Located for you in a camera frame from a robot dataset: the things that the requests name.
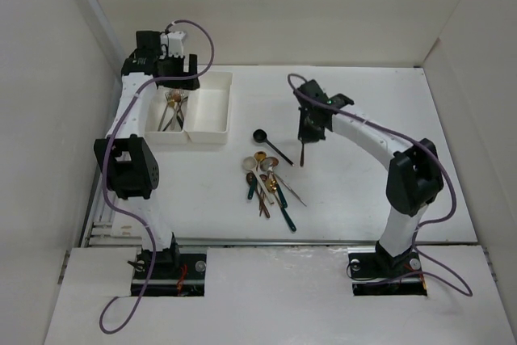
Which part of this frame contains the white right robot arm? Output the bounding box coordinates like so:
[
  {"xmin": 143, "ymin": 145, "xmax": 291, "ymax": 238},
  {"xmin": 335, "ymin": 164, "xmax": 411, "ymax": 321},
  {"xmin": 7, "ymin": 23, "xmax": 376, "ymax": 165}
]
[{"xmin": 293, "ymin": 80, "xmax": 443, "ymax": 276}]

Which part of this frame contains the white right utensil tray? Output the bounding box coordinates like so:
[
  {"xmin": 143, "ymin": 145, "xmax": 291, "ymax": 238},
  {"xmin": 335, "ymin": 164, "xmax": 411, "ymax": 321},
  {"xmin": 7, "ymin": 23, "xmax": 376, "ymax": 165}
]
[{"xmin": 183, "ymin": 71, "xmax": 233, "ymax": 145}]

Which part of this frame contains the gold spoon green handle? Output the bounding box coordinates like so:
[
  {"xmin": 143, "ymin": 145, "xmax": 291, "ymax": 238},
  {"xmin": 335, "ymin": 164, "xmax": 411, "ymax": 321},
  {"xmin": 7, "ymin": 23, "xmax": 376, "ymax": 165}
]
[{"xmin": 266, "ymin": 179, "xmax": 297, "ymax": 233}]

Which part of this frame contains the gold fork green handle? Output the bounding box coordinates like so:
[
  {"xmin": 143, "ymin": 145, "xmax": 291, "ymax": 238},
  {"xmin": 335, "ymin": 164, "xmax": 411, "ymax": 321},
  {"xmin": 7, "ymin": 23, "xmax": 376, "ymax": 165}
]
[{"xmin": 162, "ymin": 91, "xmax": 180, "ymax": 132}]

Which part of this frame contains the white left utensil tray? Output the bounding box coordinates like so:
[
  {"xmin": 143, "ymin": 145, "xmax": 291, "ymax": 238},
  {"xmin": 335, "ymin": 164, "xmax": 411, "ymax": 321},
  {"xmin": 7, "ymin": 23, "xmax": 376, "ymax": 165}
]
[{"xmin": 145, "ymin": 86, "xmax": 191, "ymax": 145}]

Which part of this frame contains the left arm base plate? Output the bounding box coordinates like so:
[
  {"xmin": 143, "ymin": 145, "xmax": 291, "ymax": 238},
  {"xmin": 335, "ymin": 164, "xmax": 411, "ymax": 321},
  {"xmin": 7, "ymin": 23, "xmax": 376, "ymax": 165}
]
[{"xmin": 128, "ymin": 251, "xmax": 207, "ymax": 297}]

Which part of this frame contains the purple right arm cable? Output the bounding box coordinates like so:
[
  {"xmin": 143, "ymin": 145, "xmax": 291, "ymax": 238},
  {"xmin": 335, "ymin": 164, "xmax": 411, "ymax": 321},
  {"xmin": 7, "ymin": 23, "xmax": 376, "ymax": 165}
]
[{"xmin": 286, "ymin": 73, "xmax": 474, "ymax": 300}]

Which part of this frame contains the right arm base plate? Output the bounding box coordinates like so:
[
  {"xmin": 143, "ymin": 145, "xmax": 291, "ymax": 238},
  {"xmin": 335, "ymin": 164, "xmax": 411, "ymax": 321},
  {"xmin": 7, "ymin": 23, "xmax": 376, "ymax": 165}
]
[{"xmin": 347, "ymin": 251, "xmax": 427, "ymax": 297}]

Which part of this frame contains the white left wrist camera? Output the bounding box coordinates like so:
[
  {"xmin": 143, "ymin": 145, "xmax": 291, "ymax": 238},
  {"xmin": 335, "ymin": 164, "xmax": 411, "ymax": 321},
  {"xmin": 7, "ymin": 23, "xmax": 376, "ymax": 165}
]
[{"xmin": 160, "ymin": 31, "xmax": 187, "ymax": 58}]

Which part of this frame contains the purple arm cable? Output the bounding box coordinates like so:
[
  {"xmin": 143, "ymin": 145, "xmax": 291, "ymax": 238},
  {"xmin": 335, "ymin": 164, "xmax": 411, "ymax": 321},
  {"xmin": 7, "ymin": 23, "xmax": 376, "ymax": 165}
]
[
  {"xmin": 99, "ymin": 19, "xmax": 215, "ymax": 336},
  {"xmin": 286, "ymin": 73, "xmax": 474, "ymax": 300}
]

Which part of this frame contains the black round spoon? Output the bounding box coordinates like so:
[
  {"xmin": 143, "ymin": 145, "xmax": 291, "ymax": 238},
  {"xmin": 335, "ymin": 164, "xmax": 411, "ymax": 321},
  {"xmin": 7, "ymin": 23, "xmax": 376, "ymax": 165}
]
[{"xmin": 252, "ymin": 128, "xmax": 294, "ymax": 166}]

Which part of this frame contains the silver fork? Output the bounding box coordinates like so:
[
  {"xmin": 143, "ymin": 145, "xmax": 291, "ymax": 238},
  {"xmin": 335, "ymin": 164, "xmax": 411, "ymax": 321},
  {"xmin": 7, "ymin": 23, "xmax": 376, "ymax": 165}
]
[{"xmin": 160, "ymin": 94, "xmax": 173, "ymax": 132}]

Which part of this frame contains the aluminium rail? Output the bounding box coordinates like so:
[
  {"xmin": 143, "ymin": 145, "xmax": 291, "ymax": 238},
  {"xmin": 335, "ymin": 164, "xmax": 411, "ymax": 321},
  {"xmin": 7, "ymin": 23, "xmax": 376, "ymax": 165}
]
[{"xmin": 80, "ymin": 235, "xmax": 481, "ymax": 249}]

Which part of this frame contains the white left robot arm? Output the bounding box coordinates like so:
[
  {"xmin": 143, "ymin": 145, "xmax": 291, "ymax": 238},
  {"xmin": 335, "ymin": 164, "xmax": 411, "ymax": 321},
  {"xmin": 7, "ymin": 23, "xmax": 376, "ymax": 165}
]
[{"xmin": 94, "ymin": 28, "xmax": 201, "ymax": 278}]

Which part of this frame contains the cream white spoon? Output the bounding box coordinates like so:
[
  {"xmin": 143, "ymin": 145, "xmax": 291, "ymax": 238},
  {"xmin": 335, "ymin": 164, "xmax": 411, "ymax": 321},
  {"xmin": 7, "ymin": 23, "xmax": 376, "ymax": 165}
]
[{"xmin": 242, "ymin": 156, "xmax": 275, "ymax": 204}]

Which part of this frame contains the copper spoon green handle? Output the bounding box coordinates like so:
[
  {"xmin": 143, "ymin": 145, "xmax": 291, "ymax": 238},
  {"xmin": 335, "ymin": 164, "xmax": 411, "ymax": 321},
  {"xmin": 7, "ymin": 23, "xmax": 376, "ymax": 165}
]
[{"xmin": 246, "ymin": 172, "xmax": 258, "ymax": 200}]

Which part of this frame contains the copper fork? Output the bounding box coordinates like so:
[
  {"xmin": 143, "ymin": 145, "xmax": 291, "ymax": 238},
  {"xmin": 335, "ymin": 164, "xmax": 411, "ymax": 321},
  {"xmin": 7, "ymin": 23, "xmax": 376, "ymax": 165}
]
[{"xmin": 300, "ymin": 141, "xmax": 305, "ymax": 167}]

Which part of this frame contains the white utensil tray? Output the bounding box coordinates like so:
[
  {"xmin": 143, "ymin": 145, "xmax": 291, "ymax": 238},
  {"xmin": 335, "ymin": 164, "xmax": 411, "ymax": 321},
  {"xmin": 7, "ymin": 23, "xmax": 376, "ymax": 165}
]
[
  {"xmin": 145, "ymin": 86, "xmax": 191, "ymax": 145},
  {"xmin": 183, "ymin": 71, "xmax": 233, "ymax": 145}
]

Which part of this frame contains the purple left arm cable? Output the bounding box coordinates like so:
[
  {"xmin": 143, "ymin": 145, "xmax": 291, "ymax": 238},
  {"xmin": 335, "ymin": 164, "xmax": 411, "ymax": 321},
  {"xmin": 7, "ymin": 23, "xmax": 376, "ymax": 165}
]
[{"xmin": 99, "ymin": 19, "xmax": 215, "ymax": 336}]

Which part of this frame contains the black fork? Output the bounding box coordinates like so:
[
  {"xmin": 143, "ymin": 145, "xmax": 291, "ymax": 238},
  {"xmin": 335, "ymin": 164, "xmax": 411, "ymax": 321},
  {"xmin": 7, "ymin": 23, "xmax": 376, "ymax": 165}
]
[{"xmin": 176, "ymin": 96, "xmax": 188, "ymax": 130}]

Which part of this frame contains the silver spoon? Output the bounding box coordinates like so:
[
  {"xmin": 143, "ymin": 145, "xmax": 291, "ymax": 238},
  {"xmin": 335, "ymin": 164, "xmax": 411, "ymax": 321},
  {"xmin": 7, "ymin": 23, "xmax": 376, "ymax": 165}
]
[{"xmin": 259, "ymin": 157, "xmax": 307, "ymax": 207}]

